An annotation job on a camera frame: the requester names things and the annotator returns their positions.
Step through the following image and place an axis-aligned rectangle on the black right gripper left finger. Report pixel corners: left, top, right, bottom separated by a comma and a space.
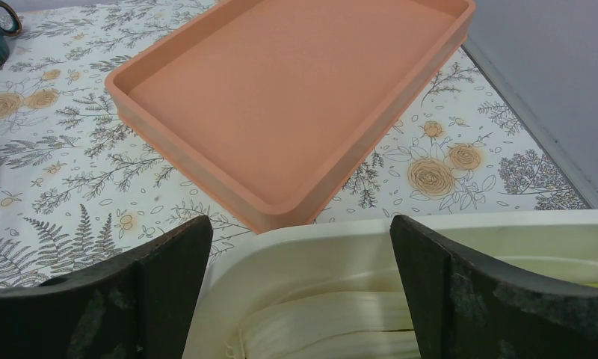
0, 215, 213, 358

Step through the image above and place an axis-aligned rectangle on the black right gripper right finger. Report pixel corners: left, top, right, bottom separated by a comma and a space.
389, 215, 598, 358

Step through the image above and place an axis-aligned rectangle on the white vegetable bin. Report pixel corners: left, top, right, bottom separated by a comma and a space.
183, 209, 598, 358

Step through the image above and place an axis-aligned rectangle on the floral patterned table mat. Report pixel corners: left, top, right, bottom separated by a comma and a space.
0, 1, 588, 288

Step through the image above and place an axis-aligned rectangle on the salmon pink tray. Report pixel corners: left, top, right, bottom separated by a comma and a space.
105, 0, 475, 233

